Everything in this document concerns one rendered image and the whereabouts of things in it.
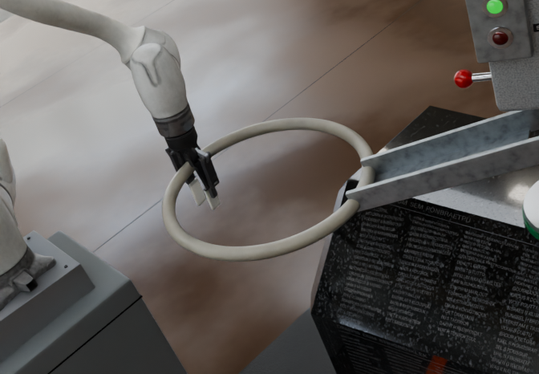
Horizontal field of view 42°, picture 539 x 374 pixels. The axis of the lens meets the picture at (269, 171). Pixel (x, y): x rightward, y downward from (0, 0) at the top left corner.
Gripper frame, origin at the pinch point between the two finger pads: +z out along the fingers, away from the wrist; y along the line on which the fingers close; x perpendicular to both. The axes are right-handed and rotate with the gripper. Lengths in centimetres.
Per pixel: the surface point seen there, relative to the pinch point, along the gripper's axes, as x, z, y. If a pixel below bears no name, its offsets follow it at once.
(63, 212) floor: 45, 95, -183
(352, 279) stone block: -0.7, 14.0, 41.0
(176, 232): -21.8, -11.2, 15.6
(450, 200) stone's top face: 14, -3, 60
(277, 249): -17.6, -10.3, 39.3
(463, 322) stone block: -4, 12, 69
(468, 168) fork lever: 6, -19, 69
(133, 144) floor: 105, 95, -189
